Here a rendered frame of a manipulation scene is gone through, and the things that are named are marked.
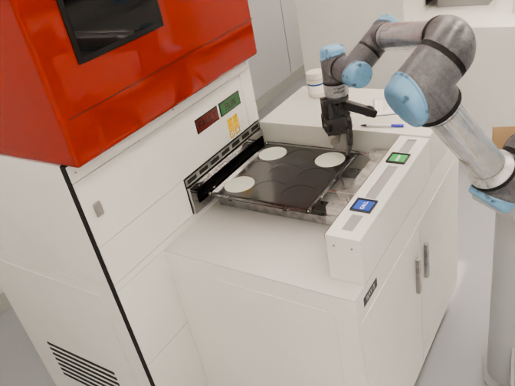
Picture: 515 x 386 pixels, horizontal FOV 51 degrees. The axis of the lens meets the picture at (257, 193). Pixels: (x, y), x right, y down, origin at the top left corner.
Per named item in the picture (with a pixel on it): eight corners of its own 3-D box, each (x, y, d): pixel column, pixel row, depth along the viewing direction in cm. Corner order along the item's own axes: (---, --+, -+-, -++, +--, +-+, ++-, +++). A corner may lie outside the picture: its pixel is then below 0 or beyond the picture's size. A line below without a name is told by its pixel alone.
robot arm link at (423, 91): (552, 180, 136) (449, 44, 106) (513, 225, 138) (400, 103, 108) (514, 164, 146) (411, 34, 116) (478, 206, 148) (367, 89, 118)
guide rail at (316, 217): (220, 204, 179) (218, 197, 178) (223, 201, 181) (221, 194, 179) (359, 231, 153) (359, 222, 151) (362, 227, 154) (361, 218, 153)
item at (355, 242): (329, 277, 138) (323, 234, 131) (401, 173, 176) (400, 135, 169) (364, 286, 133) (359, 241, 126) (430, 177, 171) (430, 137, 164)
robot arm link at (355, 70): (371, 46, 145) (349, 39, 154) (345, 79, 146) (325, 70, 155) (387, 64, 149) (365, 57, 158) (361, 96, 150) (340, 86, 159)
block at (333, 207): (326, 214, 152) (325, 205, 151) (331, 207, 155) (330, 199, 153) (352, 219, 148) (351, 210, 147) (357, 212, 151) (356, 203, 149)
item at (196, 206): (192, 213, 172) (185, 188, 168) (262, 150, 202) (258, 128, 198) (197, 214, 171) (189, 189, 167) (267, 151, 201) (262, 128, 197)
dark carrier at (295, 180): (212, 193, 172) (211, 191, 172) (267, 145, 195) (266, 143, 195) (306, 210, 154) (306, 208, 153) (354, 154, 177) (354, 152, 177)
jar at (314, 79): (305, 97, 208) (302, 74, 204) (313, 90, 213) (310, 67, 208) (322, 99, 205) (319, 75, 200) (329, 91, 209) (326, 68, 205)
